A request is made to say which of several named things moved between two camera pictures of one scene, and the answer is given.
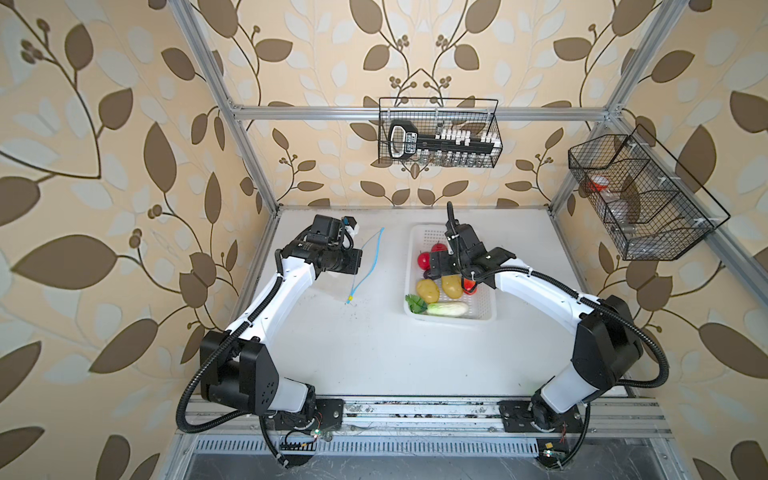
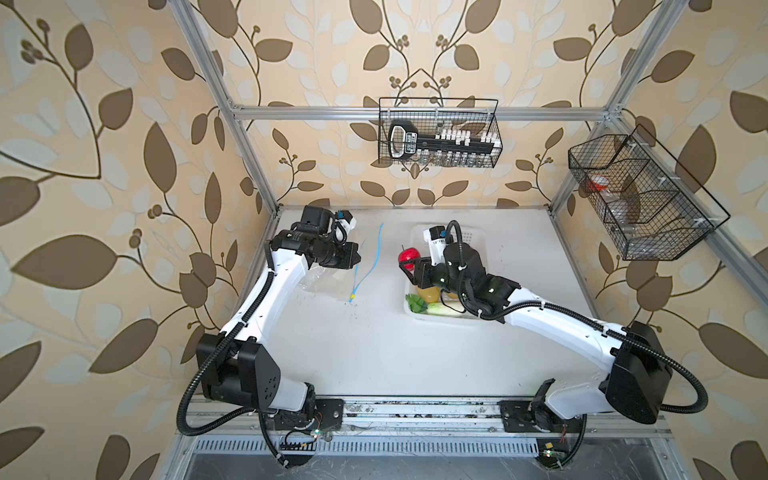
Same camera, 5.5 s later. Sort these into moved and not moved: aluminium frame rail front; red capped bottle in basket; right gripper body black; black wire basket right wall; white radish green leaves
Moved: right gripper body black
Not moved: white radish green leaves; aluminium frame rail front; black wire basket right wall; red capped bottle in basket
